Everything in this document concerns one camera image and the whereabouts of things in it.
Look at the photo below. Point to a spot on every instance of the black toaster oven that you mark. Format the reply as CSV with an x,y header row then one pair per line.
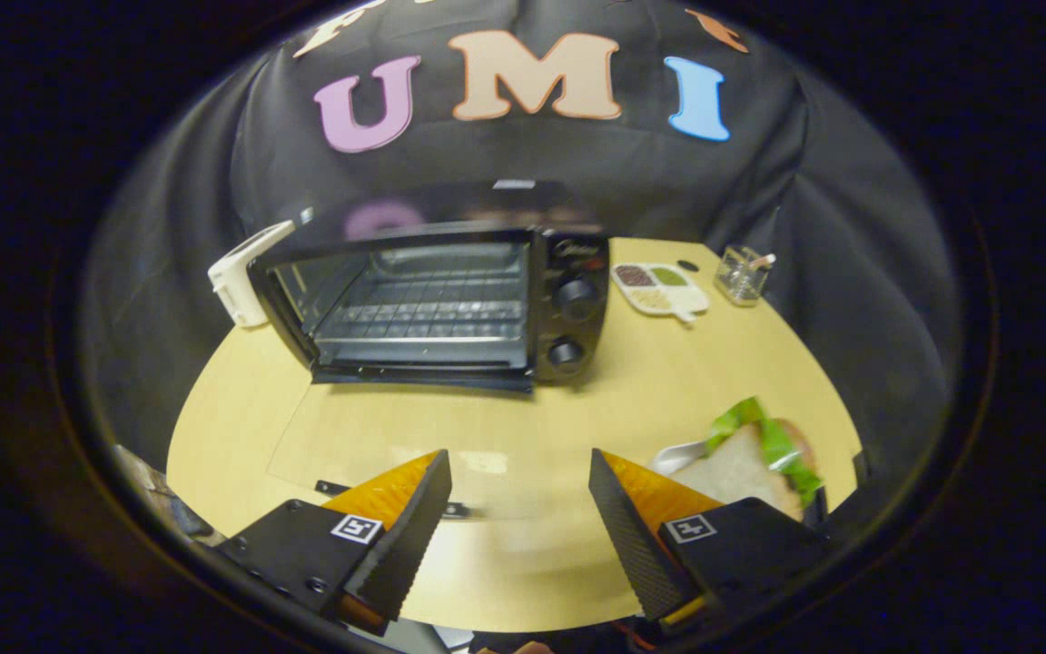
x,y
568,336

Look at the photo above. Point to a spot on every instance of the lettuce sandwich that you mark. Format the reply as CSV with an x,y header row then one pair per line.
x,y
741,472

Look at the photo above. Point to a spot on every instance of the white slot toaster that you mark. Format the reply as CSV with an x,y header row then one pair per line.
x,y
237,282

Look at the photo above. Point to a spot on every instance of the white divided spice dish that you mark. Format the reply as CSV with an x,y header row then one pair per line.
x,y
668,295

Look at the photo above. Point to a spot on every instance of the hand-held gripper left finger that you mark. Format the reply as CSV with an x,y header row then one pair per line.
x,y
405,536

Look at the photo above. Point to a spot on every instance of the clear glass holder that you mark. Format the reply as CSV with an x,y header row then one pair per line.
x,y
743,277

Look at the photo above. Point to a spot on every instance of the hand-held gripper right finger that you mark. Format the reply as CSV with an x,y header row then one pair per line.
x,y
636,540

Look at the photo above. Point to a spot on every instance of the white rectangular plate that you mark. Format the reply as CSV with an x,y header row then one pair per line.
x,y
675,456

